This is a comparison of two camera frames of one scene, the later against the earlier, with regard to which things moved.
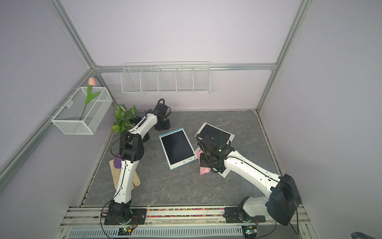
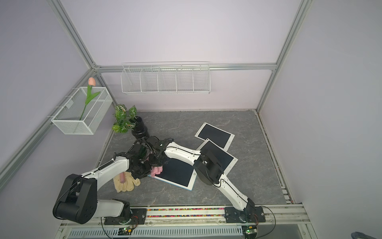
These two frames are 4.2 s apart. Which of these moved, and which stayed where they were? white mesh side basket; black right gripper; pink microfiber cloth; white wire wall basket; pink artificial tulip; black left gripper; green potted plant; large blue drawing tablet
Moved: black left gripper; large blue drawing tablet; black right gripper; pink microfiber cloth
Stayed: green potted plant; white wire wall basket; white mesh side basket; pink artificial tulip
